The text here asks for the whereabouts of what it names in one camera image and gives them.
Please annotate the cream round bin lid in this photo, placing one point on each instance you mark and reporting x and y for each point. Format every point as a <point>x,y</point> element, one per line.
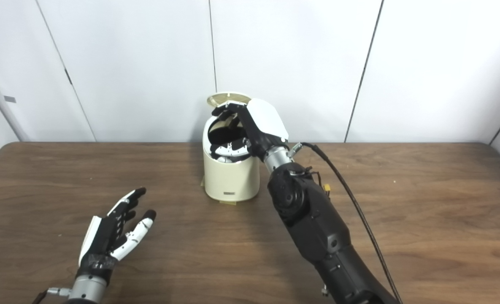
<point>220,99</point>

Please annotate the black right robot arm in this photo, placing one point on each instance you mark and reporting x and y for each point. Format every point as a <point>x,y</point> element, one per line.
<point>313,219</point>

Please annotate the yellow tape piece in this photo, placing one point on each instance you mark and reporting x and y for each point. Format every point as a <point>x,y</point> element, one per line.
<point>228,202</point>

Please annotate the gray wall tape label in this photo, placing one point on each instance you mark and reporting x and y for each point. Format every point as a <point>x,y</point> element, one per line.
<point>9,99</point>

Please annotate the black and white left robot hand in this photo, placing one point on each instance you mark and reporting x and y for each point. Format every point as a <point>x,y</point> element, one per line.
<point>102,240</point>

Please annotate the cream-colored cylindrical bin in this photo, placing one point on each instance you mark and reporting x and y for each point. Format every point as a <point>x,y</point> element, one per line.
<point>231,179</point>

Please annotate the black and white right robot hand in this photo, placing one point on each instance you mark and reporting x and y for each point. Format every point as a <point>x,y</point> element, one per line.
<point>264,122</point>

